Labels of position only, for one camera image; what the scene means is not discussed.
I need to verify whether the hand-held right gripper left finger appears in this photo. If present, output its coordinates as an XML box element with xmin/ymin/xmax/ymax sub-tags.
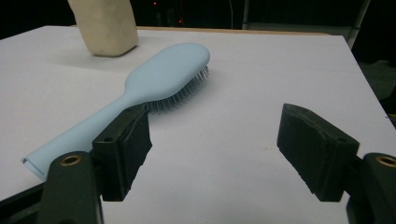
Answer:
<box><xmin>92</xmin><ymin>104</ymin><xmax>153</xmax><ymax>202</ymax></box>

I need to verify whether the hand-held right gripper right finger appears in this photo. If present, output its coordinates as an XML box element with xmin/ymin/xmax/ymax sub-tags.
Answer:
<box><xmin>276</xmin><ymin>103</ymin><xmax>361</xmax><ymax>203</ymax></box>

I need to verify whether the beige storage container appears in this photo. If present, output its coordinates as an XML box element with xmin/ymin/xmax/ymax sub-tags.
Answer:
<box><xmin>66</xmin><ymin>0</ymin><xmax>140</xmax><ymax>58</ymax></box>

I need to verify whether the white table sheet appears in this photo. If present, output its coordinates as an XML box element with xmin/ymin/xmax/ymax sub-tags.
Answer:
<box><xmin>0</xmin><ymin>25</ymin><xmax>396</xmax><ymax>224</ymax></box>

